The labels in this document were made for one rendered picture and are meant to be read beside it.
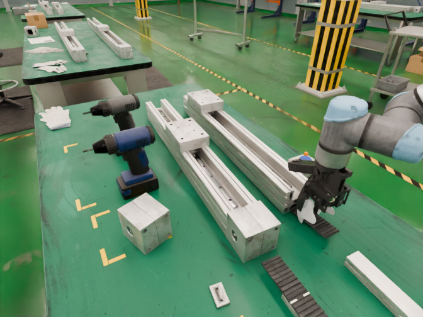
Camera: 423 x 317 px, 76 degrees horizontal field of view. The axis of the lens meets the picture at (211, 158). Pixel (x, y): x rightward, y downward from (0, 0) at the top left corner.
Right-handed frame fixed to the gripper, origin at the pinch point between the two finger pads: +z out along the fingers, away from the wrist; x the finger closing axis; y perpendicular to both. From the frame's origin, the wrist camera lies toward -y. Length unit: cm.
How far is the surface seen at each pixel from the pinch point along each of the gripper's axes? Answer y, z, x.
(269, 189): -12.1, -2.1, -5.0
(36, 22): -391, -5, -79
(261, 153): -27.0, -4.3, 2.3
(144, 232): -9.1, -5.7, -44.2
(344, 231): 8.1, 2.2, 6.4
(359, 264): 18.1, -0.9, -1.1
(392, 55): -258, 61, 437
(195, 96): -72, -10, -4
